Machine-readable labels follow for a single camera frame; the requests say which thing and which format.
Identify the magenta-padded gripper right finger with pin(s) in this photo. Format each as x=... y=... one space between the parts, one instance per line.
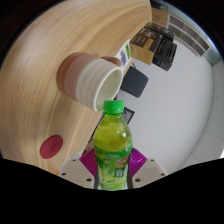
x=150 y=171

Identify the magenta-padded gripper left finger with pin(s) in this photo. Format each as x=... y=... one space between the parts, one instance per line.
x=75 y=171

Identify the green drink bottle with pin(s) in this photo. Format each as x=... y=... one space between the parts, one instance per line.
x=112 y=150

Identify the flat round red coaster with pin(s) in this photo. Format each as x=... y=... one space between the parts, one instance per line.
x=51 y=146

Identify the green and purple leaflet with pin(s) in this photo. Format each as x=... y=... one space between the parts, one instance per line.
x=124 y=55

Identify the brown cardboard box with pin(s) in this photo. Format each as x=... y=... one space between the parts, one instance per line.
x=141 y=45

